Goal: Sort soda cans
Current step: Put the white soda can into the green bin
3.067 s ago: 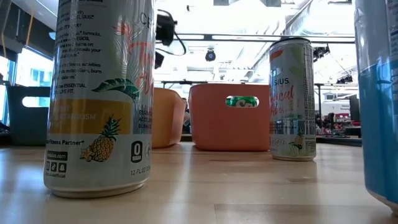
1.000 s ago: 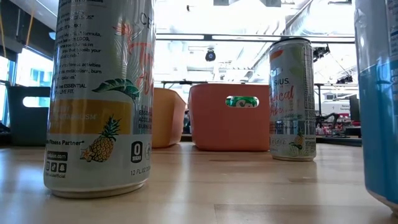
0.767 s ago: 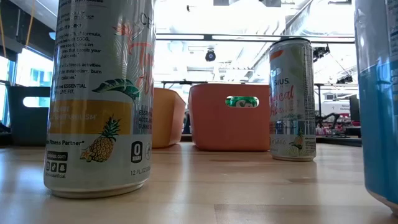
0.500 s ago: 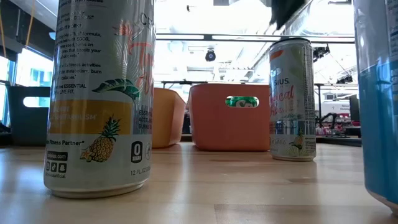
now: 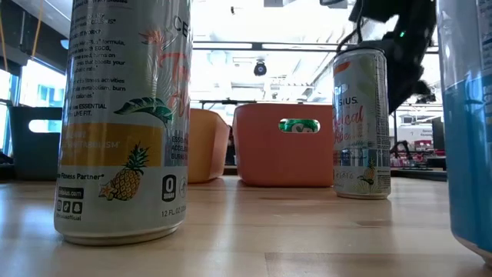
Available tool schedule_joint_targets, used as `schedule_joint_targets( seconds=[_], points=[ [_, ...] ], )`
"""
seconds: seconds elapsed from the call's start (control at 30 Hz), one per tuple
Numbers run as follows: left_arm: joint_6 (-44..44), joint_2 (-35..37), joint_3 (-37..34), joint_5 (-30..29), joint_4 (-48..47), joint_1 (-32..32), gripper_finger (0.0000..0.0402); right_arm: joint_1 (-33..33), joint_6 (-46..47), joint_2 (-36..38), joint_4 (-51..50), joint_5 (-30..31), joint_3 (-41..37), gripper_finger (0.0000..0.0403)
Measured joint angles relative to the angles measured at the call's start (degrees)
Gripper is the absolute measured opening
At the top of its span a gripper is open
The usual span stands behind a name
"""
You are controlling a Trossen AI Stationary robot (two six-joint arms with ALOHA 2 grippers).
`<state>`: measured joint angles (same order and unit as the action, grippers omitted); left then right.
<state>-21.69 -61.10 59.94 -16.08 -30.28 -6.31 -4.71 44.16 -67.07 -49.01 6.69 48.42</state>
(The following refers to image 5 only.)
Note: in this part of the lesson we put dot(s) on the orange plastic bin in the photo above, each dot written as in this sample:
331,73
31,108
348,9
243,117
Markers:
261,161

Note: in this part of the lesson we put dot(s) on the green soda can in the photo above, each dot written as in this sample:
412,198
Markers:
300,126

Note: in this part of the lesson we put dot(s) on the black round ceiling camera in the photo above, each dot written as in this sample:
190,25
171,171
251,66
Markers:
260,69

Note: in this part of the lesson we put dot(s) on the dark monitor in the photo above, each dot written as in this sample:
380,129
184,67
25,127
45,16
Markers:
438,134

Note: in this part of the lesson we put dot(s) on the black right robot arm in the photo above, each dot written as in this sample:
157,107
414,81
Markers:
376,9

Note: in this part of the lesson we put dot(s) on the white background machine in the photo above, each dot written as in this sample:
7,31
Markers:
415,132

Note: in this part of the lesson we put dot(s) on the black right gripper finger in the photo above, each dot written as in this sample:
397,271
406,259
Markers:
401,95

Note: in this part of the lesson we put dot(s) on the teal plastic bin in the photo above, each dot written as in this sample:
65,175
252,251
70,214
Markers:
34,157

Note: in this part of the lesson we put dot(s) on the white Celsius can black lid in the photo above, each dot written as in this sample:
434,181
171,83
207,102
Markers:
123,154
361,134

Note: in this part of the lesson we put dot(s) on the light blue soda can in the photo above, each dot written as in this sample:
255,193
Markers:
469,154

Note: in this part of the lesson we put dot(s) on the yellow plastic bin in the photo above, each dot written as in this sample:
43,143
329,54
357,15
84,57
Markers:
203,146

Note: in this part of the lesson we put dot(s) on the black aluminium table frame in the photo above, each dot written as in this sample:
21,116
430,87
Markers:
419,174

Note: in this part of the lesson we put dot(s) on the black background stand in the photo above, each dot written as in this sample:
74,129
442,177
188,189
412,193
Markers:
395,131

